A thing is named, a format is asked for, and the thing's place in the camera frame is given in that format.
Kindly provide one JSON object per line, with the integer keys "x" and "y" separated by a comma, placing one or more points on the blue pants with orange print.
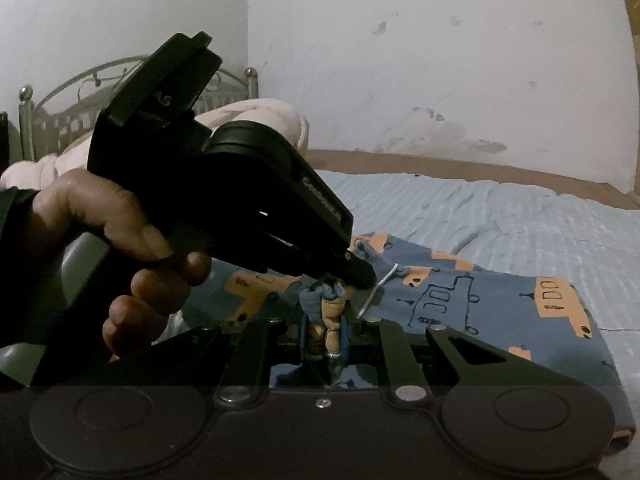
{"x": 500, "y": 310}

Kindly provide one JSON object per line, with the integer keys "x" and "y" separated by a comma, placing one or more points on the light blue striped quilt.
{"x": 500, "y": 220}

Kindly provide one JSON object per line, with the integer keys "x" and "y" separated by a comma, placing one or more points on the metal scrollwork headboard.
{"x": 251, "y": 87}

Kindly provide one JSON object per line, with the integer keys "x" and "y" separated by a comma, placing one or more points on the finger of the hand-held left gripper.
{"x": 352, "y": 269}

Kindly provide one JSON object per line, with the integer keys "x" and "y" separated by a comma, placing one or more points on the person's left hand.
{"x": 100, "y": 205}

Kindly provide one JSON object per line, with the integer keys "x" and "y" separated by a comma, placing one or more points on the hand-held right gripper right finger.
{"x": 392, "y": 355}

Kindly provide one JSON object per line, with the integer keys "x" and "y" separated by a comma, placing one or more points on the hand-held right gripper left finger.
{"x": 260, "y": 352}

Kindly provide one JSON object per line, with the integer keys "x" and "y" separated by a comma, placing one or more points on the wooden bed board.
{"x": 400, "y": 162}

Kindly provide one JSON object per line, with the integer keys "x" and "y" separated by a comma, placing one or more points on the cream rolled comforter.
{"x": 285, "y": 117}

